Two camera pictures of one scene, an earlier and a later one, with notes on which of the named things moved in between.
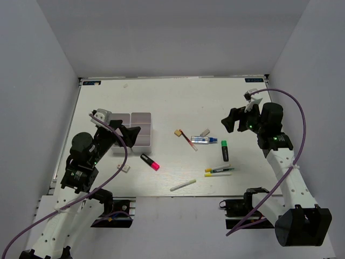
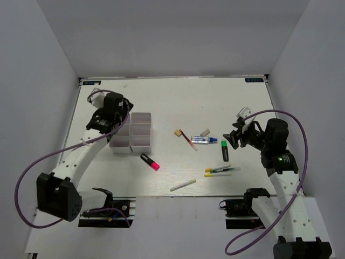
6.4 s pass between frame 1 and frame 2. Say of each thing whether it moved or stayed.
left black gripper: moved
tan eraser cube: stayed
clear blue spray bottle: stayed
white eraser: stayed
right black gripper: moved
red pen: stayed
